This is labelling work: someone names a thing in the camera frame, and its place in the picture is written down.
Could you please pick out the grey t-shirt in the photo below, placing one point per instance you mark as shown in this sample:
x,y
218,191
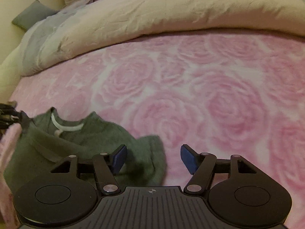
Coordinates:
x,y
71,143

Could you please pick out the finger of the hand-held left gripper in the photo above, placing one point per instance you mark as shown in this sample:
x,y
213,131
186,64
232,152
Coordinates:
x,y
23,121

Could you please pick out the grey and cream duvet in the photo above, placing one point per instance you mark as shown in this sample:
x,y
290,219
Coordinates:
x,y
166,9

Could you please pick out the grey pillow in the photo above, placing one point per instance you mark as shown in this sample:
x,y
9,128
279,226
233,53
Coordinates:
x,y
31,16

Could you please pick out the pink floral blanket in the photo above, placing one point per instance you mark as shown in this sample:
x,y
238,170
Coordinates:
x,y
214,100

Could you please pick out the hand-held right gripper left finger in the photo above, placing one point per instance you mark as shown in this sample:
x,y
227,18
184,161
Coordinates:
x,y
119,159

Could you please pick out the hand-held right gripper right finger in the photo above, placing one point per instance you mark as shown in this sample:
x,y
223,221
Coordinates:
x,y
188,159

